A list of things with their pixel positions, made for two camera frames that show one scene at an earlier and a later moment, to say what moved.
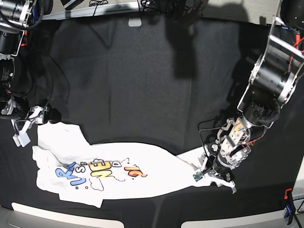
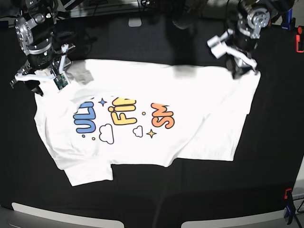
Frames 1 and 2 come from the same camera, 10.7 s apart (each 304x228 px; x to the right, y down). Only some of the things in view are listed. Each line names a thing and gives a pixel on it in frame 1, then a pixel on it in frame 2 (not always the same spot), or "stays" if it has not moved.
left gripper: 38,114 -> 61,59
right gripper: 220,159 -> 238,61
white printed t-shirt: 80,171 -> 138,113
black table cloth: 170,81 stays
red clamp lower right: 286,196 stays
